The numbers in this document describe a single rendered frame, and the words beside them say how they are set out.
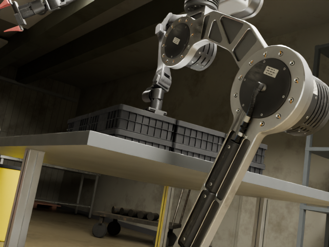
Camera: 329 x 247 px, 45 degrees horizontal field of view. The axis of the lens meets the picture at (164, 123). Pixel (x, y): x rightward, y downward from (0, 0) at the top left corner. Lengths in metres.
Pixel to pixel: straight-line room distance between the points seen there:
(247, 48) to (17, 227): 1.05
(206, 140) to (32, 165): 0.85
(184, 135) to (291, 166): 2.82
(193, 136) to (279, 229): 2.83
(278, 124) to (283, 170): 3.64
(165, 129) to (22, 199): 0.70
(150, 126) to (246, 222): 3.24
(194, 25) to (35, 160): 0.79
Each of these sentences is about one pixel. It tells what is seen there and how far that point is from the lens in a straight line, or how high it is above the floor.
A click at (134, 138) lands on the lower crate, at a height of 0.79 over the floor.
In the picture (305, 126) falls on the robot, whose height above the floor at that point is 0.81.
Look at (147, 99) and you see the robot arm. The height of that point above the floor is 1.02.
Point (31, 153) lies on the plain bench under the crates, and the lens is 1.62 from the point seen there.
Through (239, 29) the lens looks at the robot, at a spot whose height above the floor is 1.11.
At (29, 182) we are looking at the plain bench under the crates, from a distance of 1.62.
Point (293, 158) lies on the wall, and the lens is 4.61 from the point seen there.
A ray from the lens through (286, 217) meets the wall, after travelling 4.57.
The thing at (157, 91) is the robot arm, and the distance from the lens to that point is 1.92.
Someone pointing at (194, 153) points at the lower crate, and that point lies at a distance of 1.94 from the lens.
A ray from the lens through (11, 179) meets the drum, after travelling 3.63.
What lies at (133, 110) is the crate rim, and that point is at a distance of 1.77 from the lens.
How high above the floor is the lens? 0.55
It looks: 11 degrees up
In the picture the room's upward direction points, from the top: 9 degrees clockwise
